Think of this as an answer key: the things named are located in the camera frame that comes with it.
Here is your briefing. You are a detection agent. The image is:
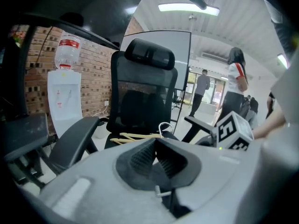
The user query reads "ceiling light bar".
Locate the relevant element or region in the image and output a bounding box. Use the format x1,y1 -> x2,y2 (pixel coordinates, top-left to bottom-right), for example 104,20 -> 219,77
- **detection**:
277,53 -> 289,70
158,3 -> 221,17

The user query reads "person's right forearm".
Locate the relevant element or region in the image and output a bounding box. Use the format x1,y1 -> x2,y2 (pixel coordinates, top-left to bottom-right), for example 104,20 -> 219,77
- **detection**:
251,110 -> 288,140

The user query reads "white trash bin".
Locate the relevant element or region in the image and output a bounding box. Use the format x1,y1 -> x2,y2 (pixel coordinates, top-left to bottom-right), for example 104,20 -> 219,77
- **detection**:
94,119 -> 109,140

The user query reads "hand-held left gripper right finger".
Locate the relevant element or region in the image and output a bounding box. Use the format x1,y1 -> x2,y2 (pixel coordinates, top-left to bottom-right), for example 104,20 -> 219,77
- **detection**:
154,138 -> 266,224

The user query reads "wooden hanger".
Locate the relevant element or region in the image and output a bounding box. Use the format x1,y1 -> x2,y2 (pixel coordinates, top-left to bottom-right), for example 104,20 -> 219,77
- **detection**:
109,136 -> 142,146
119,132 -> 164,140

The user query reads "whiteboard on black stand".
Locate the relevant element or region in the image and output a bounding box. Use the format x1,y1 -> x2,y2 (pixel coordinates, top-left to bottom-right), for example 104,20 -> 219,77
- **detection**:
121,30 -> 192,135

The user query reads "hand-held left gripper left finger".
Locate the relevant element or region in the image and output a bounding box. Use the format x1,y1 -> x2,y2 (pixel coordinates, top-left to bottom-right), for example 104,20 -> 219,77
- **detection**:
38,138 -> 185,224

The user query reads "white hanger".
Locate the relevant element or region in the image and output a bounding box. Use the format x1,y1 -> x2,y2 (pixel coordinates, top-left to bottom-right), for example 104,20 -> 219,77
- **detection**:
158,122 -> 174,139

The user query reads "person's black star shirt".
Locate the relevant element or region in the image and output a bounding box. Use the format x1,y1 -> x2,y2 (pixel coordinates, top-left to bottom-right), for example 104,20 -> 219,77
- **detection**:
253,0 -> 299,63

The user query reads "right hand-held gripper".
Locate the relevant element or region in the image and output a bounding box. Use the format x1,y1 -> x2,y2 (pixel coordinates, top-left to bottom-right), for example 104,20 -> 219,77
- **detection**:
195,111 -> 255,152

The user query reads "ceiling air conditioner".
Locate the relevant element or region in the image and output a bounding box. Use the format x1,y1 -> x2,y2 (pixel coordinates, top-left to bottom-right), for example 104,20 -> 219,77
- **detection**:
200,51 -> 228,62

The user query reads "white water dispenser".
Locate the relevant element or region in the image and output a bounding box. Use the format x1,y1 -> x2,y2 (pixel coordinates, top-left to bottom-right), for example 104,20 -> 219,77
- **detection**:
47,70 -> 82,139

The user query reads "black headrest office chair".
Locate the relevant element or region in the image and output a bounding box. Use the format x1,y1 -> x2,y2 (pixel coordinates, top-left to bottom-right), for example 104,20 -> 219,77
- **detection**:
48,37 -> 219,176

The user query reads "white socket cable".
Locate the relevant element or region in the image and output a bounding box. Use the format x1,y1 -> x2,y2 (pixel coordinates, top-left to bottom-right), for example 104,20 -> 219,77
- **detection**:
92,105 -> 108,118

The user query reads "clear water jug red label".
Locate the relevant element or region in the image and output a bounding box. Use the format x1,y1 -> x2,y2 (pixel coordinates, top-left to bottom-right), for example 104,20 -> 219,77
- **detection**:
55,31 -> 82,71

